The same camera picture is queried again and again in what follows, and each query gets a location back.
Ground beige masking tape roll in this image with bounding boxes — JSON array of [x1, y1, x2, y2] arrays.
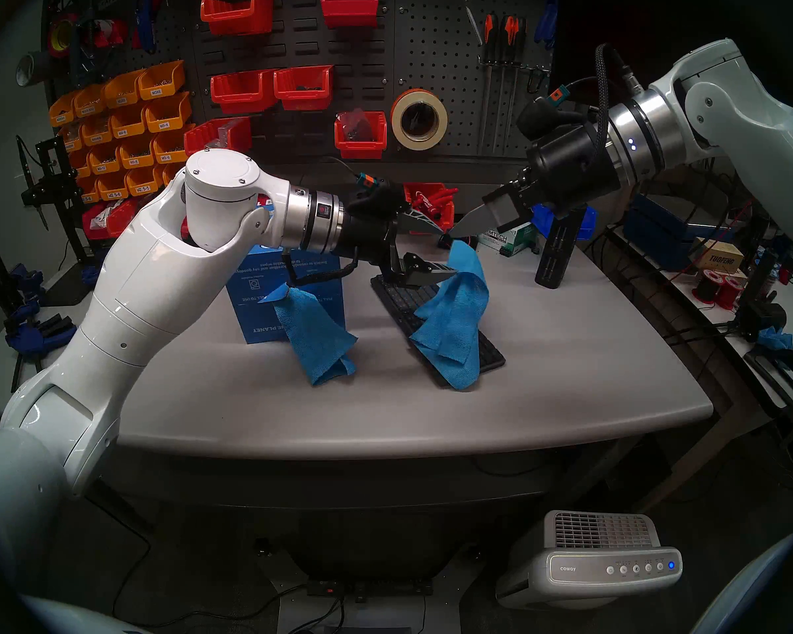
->
[[391, 88, 449, 152]]

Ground small cardboard box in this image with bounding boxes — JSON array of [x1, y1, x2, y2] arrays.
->
[[691, 238, 746, 275]]

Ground red bin with black parts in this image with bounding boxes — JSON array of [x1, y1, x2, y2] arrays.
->
[[334, 110, 389, 160]]

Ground dark blue storage box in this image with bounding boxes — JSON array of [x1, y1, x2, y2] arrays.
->
[[623, 194, 734, 272]]

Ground white air purifier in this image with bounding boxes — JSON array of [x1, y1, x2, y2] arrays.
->
[[496, 511, 683, 610]]

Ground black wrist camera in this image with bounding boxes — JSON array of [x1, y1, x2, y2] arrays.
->
[[347, 176, 410, 221], [517, 91, 585, 139]]

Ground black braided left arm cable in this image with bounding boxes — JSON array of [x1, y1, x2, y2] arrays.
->
[[284, 243, 361, 287]]

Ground blue handled pliers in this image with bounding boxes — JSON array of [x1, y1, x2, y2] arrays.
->
[[534, 0, 562, 50]]

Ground blue black bar clamp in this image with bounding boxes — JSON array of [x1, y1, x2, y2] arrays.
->
[[10, 262, 47, 313], [3, 312, 80, 405]]

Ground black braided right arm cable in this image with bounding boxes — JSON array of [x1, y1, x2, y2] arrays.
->
[[555, 43, 635, 171]]

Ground black power adapter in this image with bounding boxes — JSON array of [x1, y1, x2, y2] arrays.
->
[[734, 299, 788, 341]]

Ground black cylindrical bottle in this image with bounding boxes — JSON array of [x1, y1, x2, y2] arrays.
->
[[535, 207, 585, 289]]

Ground deep red plastic storage bin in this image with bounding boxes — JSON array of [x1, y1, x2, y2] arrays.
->
[[321, 0, 380, 30]]

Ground black power strip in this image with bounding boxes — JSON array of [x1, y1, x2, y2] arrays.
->
[[306, 577, 435, 600]]

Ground black metal stand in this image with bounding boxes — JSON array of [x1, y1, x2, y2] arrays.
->
[[15, 135, 96, 265]]

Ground blue plastic bin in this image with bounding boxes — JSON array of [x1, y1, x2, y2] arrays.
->
[[527, 202, 597, 241]]

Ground red bin with clear bags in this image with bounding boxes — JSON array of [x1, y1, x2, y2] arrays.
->
[[184, 116, 253, 155]]

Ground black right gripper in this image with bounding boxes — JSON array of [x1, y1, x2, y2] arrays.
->
[[447, 121, 619, 239]]

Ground red bin with white bags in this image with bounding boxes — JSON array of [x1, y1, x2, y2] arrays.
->
[[81, 202, 116, 240]]

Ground Kimtech tissue box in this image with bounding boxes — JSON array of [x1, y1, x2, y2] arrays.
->
[[477, 223, 541, 257]]

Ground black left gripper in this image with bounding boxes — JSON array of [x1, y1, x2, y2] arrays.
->
[[340, 210, 461, 290]]

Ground grey duct tape roll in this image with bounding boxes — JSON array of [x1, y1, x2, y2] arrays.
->
[[15, 50, 55, 88]]

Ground blue microfiber shop towel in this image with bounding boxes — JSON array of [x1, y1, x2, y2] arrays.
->
[[264, 283, 359, 386], [408, 240, 490, 391]]

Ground blue handled hand tool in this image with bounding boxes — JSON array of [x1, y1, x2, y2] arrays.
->
[[136, 0, 161, 54]]

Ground red bin with markers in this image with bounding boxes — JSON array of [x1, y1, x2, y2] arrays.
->
[[404, 182, 460, 235]]

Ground red wire spool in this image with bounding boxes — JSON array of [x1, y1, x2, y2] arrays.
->
[[692, 269, 723, 304], [716, 276, 746, 312]]

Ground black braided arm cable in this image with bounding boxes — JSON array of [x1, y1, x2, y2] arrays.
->
[[284, 243, 361, 287], [555, 43, 635, 171]]

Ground dark grey pegboard panel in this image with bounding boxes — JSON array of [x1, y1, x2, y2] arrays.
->
[[43, 0, 592, 178]]

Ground red yellow tape roll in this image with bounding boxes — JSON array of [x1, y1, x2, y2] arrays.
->
[[46, 13, 81, 60]]

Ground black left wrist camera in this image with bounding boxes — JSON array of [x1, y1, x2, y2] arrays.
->
[[347, 176, 410, 221]]

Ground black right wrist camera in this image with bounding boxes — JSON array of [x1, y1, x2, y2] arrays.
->
[[517, 91, 585, 139]]

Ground black monitor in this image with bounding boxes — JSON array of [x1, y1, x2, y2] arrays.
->
[[547, 0, 793, 197]]

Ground blue shop towel box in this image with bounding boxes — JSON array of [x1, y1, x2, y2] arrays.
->
[[226, 243, 346, 345]]

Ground black computer keyboard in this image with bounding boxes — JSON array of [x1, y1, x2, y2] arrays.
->
[[371, 273, 506, 387]]

